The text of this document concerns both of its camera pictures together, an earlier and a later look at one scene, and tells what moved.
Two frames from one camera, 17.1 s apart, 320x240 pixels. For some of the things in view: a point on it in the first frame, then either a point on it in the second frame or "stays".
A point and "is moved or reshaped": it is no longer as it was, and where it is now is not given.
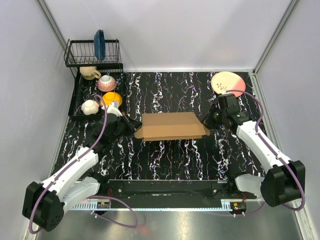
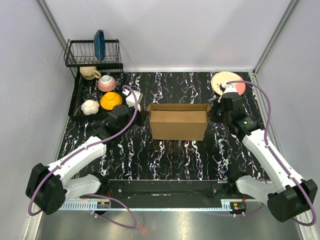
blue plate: [99, 42] stays
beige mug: [89, 73] stays
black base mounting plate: [171, 194] stays
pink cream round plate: [222, 81] stays
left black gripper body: [125, 128] to [138, 119]
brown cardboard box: [170, 126] is moved or reshaped
